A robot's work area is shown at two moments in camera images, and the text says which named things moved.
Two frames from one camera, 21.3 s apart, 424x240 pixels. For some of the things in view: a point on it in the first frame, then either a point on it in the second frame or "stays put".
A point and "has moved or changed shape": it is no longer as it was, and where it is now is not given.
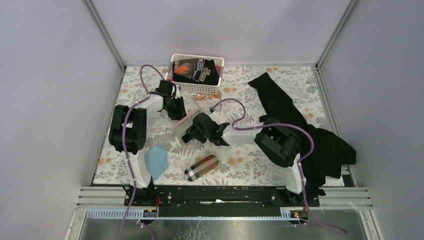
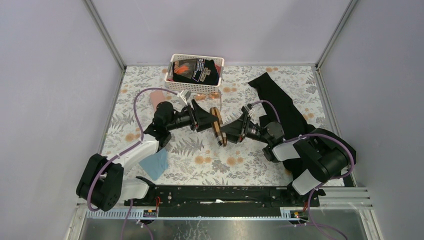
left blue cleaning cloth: x=157 y=159 stays put
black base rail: x=217 y=201 stays put
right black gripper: x=194 y=130 -> x=236 y=128
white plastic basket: x=185 y=87 stays put
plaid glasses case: x=200 y=167 has moved or changed shape
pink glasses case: x=181 y=127 has moved or changed shape
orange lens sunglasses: x=212 y=96 stays put
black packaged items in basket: x=197 y=70 stays put
